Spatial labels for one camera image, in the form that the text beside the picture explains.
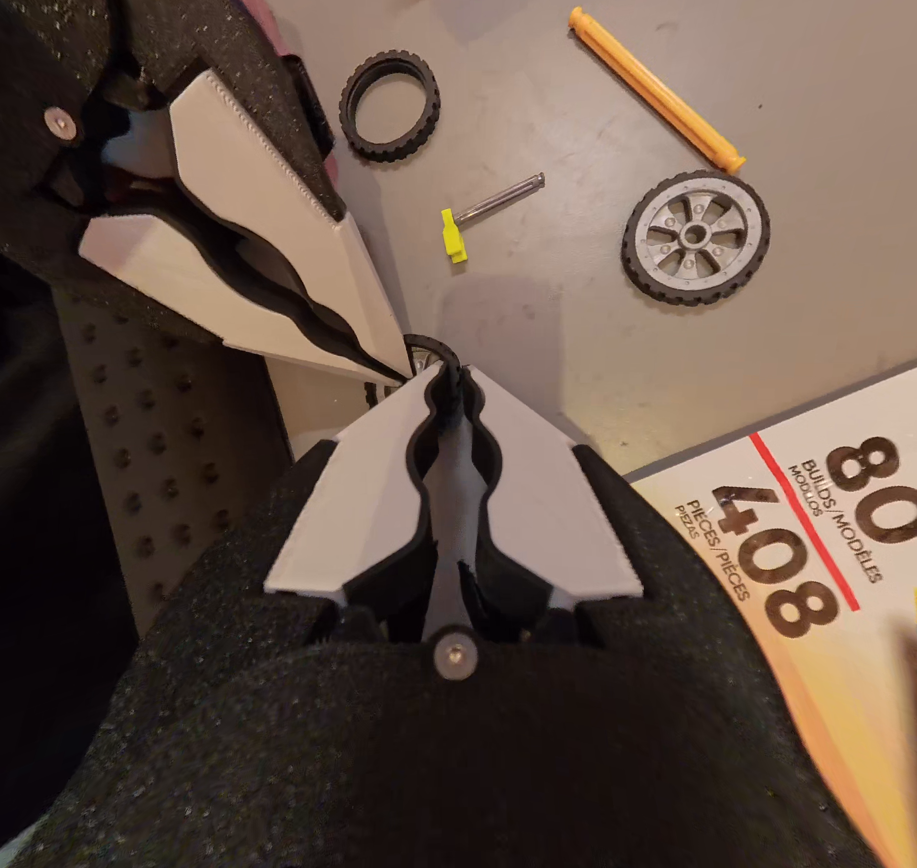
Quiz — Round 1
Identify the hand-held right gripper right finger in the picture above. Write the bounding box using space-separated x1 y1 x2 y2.
460 365 644 643

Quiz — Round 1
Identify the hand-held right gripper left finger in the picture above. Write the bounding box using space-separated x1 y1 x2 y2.
264 363 448 643

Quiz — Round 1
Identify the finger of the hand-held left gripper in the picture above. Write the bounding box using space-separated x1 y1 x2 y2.
168 68 415 383
77 213 405 389

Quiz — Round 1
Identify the black rubber tire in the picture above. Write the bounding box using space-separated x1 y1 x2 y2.
339 50 442 164

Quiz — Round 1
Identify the grey toy wheel black tire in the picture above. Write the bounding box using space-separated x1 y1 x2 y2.
620 169 772 308
364 333 463 425

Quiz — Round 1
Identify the grey rod with yellow connector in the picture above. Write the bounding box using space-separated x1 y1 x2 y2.
440 172 547 265

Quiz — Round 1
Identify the long orange rod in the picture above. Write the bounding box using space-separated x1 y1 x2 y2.
568 6 747 174

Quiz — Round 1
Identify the black perforated pad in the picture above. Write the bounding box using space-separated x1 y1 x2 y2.
53 288 295 633

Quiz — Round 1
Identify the K'nex building set booklet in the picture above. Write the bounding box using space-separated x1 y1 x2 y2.
627 363 917 868

